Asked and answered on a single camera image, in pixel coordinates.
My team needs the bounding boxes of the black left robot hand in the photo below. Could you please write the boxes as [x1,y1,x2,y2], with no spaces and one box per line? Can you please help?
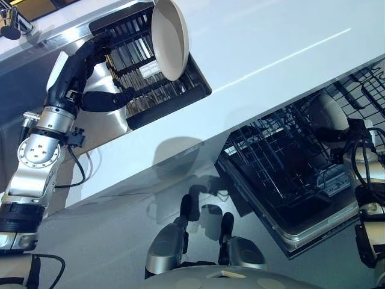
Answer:
[46,31,137,114]

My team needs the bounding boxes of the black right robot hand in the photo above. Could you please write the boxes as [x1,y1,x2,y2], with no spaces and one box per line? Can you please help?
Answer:
[312,119,375,149]

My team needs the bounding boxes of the beige round plate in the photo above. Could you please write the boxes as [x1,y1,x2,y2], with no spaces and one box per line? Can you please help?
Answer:
[150,0,191,82]
[309,93,350,149]

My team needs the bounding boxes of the steel dishwasher door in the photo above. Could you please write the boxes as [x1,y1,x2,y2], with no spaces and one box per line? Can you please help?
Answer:
[215,150,363,260]

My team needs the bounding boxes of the grey cutlery basket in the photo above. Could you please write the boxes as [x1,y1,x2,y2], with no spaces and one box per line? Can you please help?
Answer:
[315,167,353,197]

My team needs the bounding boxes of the black dish drying rack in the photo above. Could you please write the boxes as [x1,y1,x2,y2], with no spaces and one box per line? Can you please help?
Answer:
[88,5,212,131]

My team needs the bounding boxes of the black and steel faucet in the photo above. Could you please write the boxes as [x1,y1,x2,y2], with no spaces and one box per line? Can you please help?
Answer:
[0,5,34,40]

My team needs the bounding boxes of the small white plastic holder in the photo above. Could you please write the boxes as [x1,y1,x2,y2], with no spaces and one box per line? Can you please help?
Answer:
[139,62,161,79]

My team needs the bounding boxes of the silver right robot leg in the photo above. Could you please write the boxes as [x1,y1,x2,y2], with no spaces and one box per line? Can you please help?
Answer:
[200,204,269,274]

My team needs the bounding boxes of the silver robot leg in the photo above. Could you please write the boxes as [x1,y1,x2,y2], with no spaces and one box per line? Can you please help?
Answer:
[200,204,269,274]
[144,185,209,281]

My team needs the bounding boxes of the silver left robot leg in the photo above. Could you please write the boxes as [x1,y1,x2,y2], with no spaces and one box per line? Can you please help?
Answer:
[144,185,209,281]

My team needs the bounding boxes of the beige robot torso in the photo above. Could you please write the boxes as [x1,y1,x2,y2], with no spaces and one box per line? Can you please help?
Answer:
[144,264,319,289]

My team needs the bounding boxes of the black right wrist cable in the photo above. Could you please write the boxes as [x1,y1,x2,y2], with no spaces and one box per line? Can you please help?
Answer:
[348,126,385,193]

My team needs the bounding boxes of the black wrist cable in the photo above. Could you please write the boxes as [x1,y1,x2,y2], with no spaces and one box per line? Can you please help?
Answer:
[54,143,88,190]
[348,126,385,193]

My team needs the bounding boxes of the black wire dishwasher rack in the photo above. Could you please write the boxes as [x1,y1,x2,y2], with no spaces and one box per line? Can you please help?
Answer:
[222,98,360,211]
[323,60,385,129]

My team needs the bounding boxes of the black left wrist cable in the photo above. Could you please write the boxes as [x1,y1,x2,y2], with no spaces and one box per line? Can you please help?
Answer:
[54,143,88,190]

